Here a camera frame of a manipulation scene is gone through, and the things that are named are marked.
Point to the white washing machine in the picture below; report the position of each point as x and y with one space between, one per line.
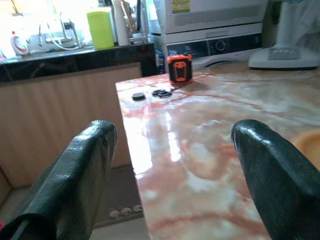
225 46

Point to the black round disc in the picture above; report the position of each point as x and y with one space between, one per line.
138 96

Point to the blue detergent bottle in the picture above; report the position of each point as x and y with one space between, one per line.
160 62

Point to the steel utensil rack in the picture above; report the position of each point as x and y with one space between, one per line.
136 35

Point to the orange bowl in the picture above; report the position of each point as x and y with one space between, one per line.
310 142

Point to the wooden base cabinet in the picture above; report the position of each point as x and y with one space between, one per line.
50 112

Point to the chrome sink faucet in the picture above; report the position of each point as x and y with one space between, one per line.
72 33

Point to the tall white bottle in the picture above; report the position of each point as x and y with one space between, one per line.
121 25

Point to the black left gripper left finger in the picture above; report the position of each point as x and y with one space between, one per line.
65 185

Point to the white vented appliance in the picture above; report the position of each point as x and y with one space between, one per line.
212 15

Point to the white fan base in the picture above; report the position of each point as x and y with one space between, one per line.
282 57

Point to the black stone countertop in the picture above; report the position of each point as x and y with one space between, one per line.
75 60

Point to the marble pattern folding table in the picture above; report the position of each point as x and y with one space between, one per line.
200 150

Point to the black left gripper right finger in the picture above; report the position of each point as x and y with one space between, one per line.
280 180

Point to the lime green container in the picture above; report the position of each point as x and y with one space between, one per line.
100 30

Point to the white red soap bottle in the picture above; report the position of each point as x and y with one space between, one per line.
18 45

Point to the brown panda print rug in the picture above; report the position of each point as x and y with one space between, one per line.
120 190

